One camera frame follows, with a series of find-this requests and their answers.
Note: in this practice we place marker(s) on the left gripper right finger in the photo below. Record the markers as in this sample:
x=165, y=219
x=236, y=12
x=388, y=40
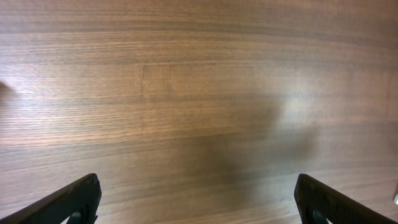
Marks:
x=319, y=203

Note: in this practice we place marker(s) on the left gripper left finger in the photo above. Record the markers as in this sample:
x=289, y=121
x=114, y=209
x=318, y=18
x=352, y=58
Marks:
x=75, y=203

